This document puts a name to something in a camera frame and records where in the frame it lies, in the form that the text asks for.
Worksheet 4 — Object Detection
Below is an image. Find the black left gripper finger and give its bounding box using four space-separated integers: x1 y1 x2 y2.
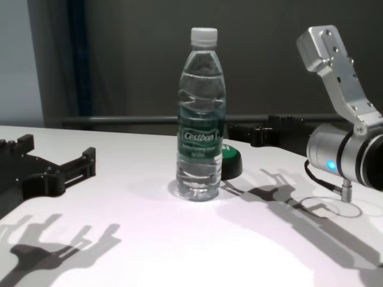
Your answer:
47 146 97 189
0 134 35 157

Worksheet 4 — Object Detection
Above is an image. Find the grey horizontal rail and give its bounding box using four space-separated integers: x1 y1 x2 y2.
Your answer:
61 114 348 126

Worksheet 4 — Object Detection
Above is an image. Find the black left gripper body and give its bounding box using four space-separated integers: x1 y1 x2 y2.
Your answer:
0 150 67 218

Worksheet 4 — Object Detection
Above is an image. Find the thin black cable loop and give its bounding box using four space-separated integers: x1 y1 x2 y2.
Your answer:
303 159 353 204

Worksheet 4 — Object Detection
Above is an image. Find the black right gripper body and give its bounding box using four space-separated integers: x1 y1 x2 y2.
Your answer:
277 121 318 157

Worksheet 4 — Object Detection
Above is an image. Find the blue vertical frame post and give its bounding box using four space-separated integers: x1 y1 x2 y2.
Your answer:
67 0 94 117

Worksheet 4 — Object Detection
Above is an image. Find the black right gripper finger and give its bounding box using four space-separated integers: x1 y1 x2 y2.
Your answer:
268 114 306 129
228 123 281 148

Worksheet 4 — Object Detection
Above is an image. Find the clear water bottle green label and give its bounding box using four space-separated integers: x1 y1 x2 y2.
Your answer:
175 26 227 203

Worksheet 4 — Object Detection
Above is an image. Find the green YES button black base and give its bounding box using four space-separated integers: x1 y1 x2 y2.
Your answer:
220 143 244 181

